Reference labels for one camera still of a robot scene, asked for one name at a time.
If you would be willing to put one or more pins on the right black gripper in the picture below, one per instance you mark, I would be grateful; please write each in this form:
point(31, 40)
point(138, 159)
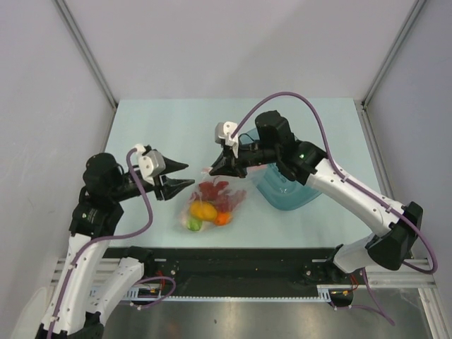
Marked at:
point(229, 165)

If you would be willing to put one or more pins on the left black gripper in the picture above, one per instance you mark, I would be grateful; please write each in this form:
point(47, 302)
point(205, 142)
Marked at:
point(170, 187)

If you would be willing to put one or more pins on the red toy lobster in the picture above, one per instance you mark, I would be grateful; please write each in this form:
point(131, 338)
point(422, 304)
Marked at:
point(211, 190)

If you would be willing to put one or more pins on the clear pink zip top bag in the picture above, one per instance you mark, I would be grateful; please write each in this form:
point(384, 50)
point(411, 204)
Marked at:
point(235, 184)

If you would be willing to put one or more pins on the purple toy grapes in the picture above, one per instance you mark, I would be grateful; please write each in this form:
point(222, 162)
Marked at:
point(227, 202)

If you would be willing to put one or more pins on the yellow toy lemon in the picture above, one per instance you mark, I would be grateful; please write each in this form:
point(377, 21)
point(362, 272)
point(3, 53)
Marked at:
point(204, 211)

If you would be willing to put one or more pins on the green orange toy mango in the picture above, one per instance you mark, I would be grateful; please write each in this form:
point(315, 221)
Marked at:
point(196, 225)

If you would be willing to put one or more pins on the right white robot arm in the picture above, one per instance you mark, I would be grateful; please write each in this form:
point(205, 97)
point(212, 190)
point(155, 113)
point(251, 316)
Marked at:
point(393, 226)

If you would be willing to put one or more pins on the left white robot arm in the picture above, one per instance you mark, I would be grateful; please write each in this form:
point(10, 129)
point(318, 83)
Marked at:
point(73, 312)

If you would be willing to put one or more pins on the teal plastic tray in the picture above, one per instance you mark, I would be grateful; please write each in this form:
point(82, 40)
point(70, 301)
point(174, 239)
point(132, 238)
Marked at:
point(279, 191)

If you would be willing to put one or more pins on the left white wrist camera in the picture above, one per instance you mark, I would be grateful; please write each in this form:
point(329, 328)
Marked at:
point(151, 163)

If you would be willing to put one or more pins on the left white cable duct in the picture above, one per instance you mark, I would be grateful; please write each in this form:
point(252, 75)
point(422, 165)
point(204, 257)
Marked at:
point(142, 294)

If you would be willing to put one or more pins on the white cable duct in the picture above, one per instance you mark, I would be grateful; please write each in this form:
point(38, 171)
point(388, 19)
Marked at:
point(337, 291)
point(142, 294)

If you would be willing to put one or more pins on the right white cable duct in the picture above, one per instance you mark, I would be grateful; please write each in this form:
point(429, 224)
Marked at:
point(337, 291)

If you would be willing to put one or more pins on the aluminium frame rail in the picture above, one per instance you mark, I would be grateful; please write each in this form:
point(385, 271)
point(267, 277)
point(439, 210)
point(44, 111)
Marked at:
point(439, 324)

